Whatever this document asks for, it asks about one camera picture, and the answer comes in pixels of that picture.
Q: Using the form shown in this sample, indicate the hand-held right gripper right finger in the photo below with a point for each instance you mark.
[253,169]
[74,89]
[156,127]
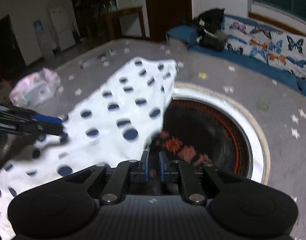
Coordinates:
[162,166]

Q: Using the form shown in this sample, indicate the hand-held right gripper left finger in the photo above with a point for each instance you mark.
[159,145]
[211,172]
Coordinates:
[146,166]

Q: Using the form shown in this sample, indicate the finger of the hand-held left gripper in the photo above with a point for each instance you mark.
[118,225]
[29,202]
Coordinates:
[46,119]

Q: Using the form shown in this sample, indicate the white polka-dot pants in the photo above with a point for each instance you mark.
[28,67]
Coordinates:
[100,120]

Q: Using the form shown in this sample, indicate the clear pen with black cap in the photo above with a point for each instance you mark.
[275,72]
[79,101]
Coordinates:
[89,62]

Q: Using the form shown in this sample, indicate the round black induction cooktop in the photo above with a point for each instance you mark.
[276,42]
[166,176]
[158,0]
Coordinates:
[225,130]

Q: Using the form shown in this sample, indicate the water dispenser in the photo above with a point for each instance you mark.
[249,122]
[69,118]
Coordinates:
[41,35]

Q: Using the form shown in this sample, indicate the white refrigerator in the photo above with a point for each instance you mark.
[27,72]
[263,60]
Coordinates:
[61,27]

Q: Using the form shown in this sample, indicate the dark wooden shelf cabinet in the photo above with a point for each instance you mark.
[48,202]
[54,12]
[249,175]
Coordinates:
[92,10]

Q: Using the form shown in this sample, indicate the wooden side table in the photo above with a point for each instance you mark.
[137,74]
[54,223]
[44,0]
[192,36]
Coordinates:
[125,20]

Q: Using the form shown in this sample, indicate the grey star-print tablecloth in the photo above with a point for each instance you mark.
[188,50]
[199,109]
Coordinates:
[280,100]

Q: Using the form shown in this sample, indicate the butterfly print cushion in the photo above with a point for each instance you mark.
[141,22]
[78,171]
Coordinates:
[255,67]

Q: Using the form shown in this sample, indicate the black bag on sofa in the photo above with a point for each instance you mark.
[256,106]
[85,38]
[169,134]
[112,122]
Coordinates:
[210,30]

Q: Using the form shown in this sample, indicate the brown wooden door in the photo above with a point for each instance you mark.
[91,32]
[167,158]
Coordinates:
[168,10]

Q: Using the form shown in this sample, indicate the square butterfly-print cushion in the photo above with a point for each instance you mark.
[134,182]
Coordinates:
[293,52]

